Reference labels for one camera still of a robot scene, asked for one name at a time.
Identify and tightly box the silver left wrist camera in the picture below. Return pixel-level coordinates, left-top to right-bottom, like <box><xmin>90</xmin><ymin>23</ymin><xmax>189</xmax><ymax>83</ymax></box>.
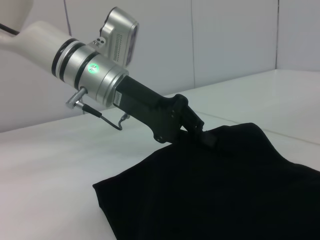
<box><xmin>86</xmin><ymin>6</ymin><xmax>140</xmax><ymax>68</ymax></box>

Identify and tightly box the black t-shirt with white print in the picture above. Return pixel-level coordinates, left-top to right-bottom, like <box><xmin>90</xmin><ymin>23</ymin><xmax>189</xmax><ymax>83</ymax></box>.
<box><xmin>92</xmin><ymin>122</ymin><xmax>320</xmax><ymax>240</ymax></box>

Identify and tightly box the black cable behind left arm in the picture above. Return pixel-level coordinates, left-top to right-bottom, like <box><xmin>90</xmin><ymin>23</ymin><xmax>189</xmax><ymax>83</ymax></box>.
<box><xmin>0</xmin><ymin>22</ymin><xmax>21</xmax><ymax>35</ymax></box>

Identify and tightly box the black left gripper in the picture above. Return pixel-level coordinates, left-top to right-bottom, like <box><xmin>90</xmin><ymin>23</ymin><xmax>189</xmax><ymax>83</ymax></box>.
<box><xmin>112</xmin><ymin>75</ymin><xmax>218</xmax><ymax>149</ymax></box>

